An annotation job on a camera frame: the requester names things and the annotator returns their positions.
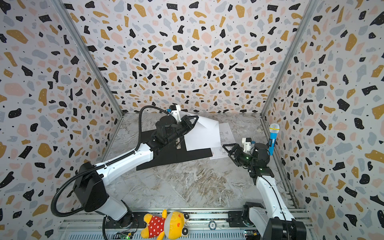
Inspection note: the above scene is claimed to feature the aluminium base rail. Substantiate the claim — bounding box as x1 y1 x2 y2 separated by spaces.
56 208 314 240

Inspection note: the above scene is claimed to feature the black corrugated cable hose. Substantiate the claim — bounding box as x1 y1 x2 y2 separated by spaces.
50 105 170 218

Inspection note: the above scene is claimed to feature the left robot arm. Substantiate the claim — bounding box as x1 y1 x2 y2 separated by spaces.
73 115 199 228

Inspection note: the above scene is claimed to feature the paper with technical drawings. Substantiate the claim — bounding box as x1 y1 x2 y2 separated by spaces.
210 123 236 160

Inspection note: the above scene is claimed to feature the yellow plush toy red dress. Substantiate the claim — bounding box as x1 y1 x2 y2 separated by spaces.
141 210 190 240

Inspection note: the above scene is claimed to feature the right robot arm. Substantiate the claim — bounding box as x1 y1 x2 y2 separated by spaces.
223 141 307 240

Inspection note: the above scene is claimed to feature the poker chip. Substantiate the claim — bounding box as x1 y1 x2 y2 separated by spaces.
209 221 217 230

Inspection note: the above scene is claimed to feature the green circuit board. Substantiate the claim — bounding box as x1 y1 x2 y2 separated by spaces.
115 231 135 240

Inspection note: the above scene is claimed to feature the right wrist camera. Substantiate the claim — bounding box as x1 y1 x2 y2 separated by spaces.
242 138 255 153

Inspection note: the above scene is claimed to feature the blue toy microphone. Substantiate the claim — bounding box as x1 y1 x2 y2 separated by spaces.
268 123 280 156

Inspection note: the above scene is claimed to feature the orange folder black inside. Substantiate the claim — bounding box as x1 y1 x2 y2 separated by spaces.
134 141 213 171

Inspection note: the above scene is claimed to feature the right circuit board with wires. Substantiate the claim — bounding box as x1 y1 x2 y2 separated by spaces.
245 230 261 240

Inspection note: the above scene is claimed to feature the paper with printed text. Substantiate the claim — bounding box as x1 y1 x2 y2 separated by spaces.
185 116 221 151

